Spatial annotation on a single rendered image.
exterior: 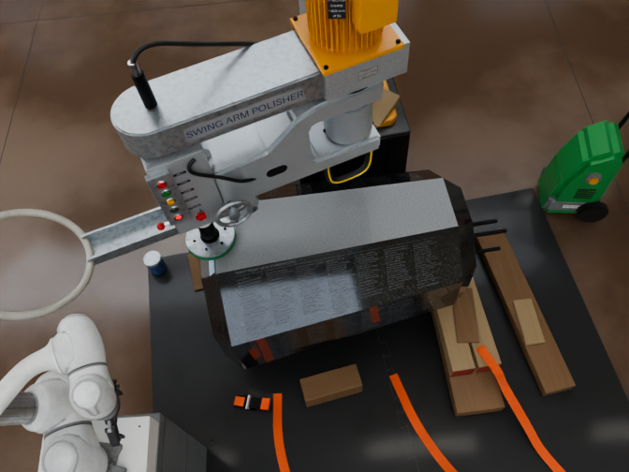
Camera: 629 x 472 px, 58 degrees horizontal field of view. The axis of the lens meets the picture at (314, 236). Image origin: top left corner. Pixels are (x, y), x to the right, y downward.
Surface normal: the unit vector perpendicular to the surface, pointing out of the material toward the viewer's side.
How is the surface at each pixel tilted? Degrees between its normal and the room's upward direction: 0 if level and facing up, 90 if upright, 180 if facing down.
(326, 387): 0
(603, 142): 34
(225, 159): 4
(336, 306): 45
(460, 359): 0
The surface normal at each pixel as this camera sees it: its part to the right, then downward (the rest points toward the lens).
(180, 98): -0.07, -0.49
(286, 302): 0.08, 0.25
